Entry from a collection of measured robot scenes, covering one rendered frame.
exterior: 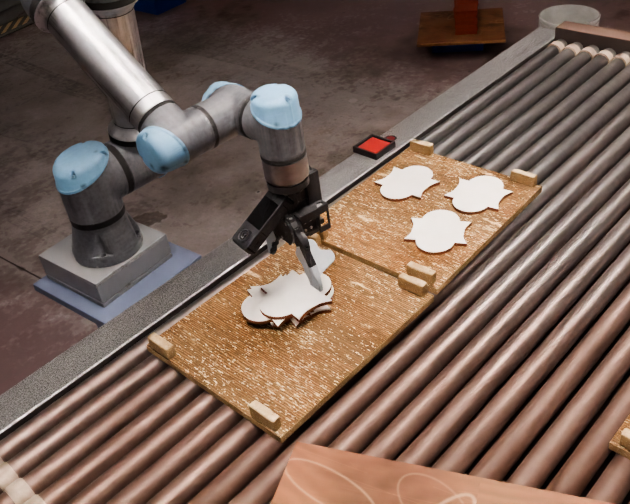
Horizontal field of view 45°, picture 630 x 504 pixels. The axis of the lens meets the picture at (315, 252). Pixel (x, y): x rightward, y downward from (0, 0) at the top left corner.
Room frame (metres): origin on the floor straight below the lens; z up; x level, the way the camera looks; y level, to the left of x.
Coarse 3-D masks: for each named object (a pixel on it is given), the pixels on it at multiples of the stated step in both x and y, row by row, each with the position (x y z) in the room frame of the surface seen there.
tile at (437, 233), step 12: (432, 216) 1.28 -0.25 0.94; (444, 216) 1.27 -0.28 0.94; (456, 216) 1.27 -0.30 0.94; (420, 228) 1.24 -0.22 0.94; (432, 228) 1.24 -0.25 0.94; (444, 228) 1.23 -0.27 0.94; (456, 228) 1.23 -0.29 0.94; (408, 240) 1.21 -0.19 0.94; (420, 240) 1.20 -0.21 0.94; (432, 240) 1.20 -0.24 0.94; (444, 240) 1.19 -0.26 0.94; (456, 240) 1.19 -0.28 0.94; (432, 252) 1.16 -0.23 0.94; (444, 252) 1.16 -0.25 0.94
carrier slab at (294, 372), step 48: (240, 288) 1.15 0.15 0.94; (336, 288) 1.10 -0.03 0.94; (384, 288) 1.08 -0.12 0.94; (192, 336) 1.03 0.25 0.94; (240, 336) 1.01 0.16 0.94; (288, 336) 0.99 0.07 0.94; (336, 336) 0.97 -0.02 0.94; (384, 336) 0.95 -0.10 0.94; (240, 384) 0.89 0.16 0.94; (288, 384) 0.88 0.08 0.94; (336, 384) 0.86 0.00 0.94; (288, 432) 0.78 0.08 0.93
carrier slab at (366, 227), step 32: (416, 160) 1.52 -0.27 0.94; (448, 160) 1.50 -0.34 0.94; (352, 192) 1.43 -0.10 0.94; (448, 192) 1.37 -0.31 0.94; (352, 224) 1.30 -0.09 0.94; (384, 224) 1.29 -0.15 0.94; (480, 224) 1.24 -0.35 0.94; (352, 256) 1.21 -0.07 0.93; (384, 256) 1.18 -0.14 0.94; (416, 256) 1.16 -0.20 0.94; (448, 256) 1.15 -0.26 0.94
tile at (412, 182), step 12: (396, 168) 1.49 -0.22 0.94; (408, 168) 1.48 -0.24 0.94; (420, 168) 1.47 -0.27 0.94; (384, 180) 1.44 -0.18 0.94; (396, 180) 1.44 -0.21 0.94; (408, 180) 1.43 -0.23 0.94; (420, 180) 1.42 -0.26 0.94; (432, 180) 1.42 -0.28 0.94; (384, 192) 1.40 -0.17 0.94; (396, 192) 1.39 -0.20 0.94; (408, 192) 1.38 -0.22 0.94; (420, 192) 1.37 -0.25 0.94
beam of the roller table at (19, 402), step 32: (544, 32) 2.20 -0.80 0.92; (512, 64) 2.00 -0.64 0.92; (448, 96) 1.87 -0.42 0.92; (416, 128) 1.71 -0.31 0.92; (352, 160) 1.60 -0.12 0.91; (384, 160) 1.59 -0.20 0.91; (224, 256) 1.29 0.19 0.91; (256, 256) 1.29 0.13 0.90; (160, 288) 1.21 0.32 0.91; (192, 288) 1.19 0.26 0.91; (128, 320) 1.12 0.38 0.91; (160, 320) 1.12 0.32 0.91; (64, 352) 1.06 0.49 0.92; (96, 352) 1.05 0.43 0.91; (32, 384) 0.99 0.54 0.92; (64, 384) 0.98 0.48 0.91; (0, 416) 0.92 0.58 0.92; (32, 416) 0.92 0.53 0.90
